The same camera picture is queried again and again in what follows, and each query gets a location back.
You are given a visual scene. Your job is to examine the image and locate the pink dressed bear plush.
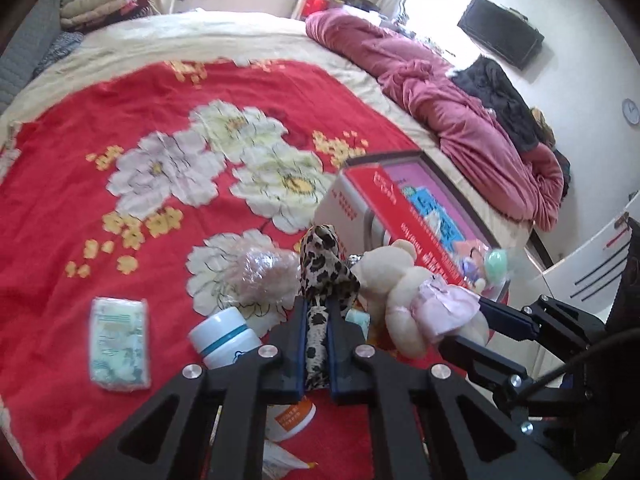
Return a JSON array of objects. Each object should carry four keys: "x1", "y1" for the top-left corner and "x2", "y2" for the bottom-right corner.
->
[{"x1": 350, "y1": 240, "x2": 490, "y2": 360}]

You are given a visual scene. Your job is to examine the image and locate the pink crumpled quilt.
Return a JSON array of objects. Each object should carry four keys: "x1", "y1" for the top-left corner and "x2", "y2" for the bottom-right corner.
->
[{"x1": 306, "y1": 9, "x2": 564, "y2": 231}]

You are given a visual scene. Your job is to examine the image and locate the folded blankets stack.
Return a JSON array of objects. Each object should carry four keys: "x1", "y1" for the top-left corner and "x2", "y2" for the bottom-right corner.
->
[{"x1": 60, "y1": 0, "x2": 151, "y2": 34}]

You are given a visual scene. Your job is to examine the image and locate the orange white bottle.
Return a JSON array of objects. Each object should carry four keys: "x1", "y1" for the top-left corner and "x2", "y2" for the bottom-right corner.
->
[{"x1": 265, "y1": 396, "x2": 317, "y2": 442}]

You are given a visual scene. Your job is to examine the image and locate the black wall television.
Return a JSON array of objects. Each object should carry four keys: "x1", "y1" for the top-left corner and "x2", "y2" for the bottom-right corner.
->
[{"x1": 458, "y1": 0, "x2": 544, "y2": 70}]

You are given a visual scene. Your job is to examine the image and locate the grey quilted headboard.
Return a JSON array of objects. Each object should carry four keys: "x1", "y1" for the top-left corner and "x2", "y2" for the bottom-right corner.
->
[{"x1": 0, "y1": 0, "x2": 62, "y2": 112}]

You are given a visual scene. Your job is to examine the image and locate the red floral blanket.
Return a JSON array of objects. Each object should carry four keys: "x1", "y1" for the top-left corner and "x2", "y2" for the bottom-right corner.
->
[{"x1": 1, "y1": 58, "x2": 435, "y2": 479}]

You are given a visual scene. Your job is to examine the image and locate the black cable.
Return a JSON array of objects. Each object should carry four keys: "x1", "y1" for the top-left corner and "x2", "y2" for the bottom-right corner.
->
[{"x1": 519, "y1": 327, "x2": 640, "y2": 396}]

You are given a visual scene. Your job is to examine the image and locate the purple dressed cat plush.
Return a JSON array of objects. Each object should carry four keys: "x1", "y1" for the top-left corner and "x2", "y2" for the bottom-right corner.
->
[{"x1": 458, "y1": 257, "x2": 487, "y2": 295}]

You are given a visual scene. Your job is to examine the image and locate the pink item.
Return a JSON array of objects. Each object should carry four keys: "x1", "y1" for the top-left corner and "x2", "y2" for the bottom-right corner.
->
[
  {"x1": 227, "y1": 245, "x2": 300, "y2": 308},
  {"x1": 452, "y1": 240, "x2": 490, "y2": 262}
]

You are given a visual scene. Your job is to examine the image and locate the white jar blue band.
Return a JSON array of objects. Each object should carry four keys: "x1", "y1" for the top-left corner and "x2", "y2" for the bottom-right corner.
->
[{"x1": 189, "y1": 307, "x2": 262, "y2": 370}]

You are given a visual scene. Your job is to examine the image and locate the wall clock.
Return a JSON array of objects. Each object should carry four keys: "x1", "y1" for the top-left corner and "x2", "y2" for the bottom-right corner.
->
[{"x1": 622, "y1": 98, "x2": 640, "y2": 127}]

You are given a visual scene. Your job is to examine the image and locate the pink item in plastic wrap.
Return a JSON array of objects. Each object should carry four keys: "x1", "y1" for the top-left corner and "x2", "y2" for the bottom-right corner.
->
[{"x1": 227, "y1": 245, "x2": 300, "y2": 308}]

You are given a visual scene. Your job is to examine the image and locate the green tissue packet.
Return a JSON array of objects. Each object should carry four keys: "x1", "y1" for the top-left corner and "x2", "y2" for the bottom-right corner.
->
[{"x1": 89, "y1": 297, "x2": 151, "y2": 392}]

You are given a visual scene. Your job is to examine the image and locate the white tube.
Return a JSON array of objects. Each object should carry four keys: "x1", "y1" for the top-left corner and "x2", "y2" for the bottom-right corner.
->
[{"x1": 262, "y1": 440, "x2": 316, "y2": 480}]

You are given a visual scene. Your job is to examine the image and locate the pink book tray box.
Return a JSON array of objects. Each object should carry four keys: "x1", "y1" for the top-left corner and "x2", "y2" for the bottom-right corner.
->
[{"x1": 340, "y1": 151, "x2": 509, "y2": 301}]

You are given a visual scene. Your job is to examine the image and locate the black clothing pile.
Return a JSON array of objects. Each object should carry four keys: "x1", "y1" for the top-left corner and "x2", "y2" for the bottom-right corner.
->
[{"x1": 448, "y1": 55, "x2": 570, "y2": 200}]

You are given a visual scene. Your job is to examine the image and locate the red tissue pack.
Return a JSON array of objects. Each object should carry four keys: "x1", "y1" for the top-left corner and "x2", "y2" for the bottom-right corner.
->
[{"x1": 314, "y1": 165, "x2": 463, "y2": 285}]

